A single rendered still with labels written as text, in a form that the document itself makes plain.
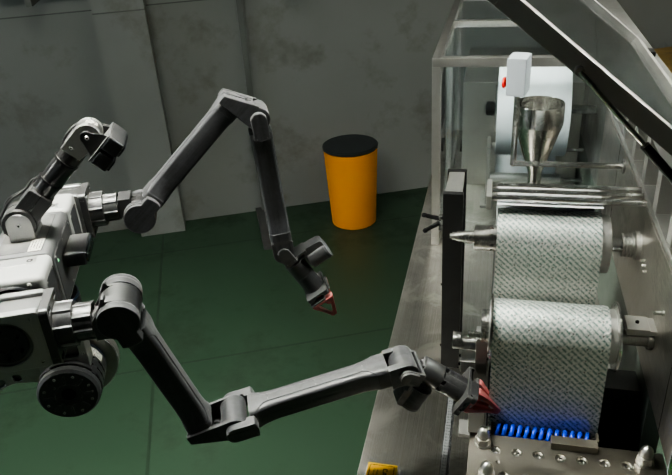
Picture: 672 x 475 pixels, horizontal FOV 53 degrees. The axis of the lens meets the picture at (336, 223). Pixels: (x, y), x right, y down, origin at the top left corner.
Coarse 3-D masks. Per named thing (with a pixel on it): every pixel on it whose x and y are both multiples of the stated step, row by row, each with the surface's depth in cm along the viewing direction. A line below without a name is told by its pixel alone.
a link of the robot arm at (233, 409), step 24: (120, 312) 120; (144, 312) 130; (120, 336) 123; (144, 336) 127; (144, 360) 131; (168, 360) 132; (168, 384) 135; (192, 384) 140; (192, 408) 140; (216, 408) 149; (240, 408) 145; (192, 432) 142; (216, 432) 143
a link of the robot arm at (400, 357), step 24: (384, 360) 147; (408, 360) 146; (288, 384) 148; (312, 384) 146; (336, 384) 145; (360, 384) 146; (384, 384) 146; (264, 408) 144; (288, 408) 145; (240, 432) 142
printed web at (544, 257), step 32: (512, 224) 160; (544, 224) 158; (576, 224) 157; (512, 256) 160; (544, 256) 158; (576, 256) 156; (512, 288) 164; (544, 288) 162; (576, 288) 160; (512, 320) 143; (544, 320) 142; (576, 320) 140; (608, 320) 139; (512, 352) 144; (544, 352) 142; (576, 352) 140; (608, 352) 139
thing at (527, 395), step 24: (504, 384) 148; (528, 384) 147; (552, 384) 145; (576, 384) 144; (600, 384) 143; (504, 408) 151; (528, 408) 150; (552, 408) 148; (576, 408) 147; (600, 408) 145; (576, 432) 150
